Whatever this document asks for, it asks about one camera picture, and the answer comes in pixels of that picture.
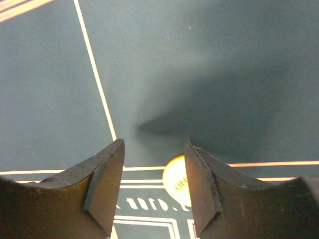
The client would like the orange dealer button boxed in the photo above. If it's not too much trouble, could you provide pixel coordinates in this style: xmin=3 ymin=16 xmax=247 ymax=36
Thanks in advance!
xmin=162 ymin=155 xmax=191 ymax=207

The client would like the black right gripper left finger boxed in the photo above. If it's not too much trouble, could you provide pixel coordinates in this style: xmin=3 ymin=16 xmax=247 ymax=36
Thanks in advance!
xmin=0 ymin=139 xmax=125 ymax=239

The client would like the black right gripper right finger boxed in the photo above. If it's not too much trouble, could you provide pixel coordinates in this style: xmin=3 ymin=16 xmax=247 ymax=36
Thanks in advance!
xmin=184 ymin=142 xmax=319 ymax=239

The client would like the green poker table mat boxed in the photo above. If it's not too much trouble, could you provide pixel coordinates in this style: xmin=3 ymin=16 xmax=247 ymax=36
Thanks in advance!
xmin=0 ymin=0 xmax=319 ymax=239

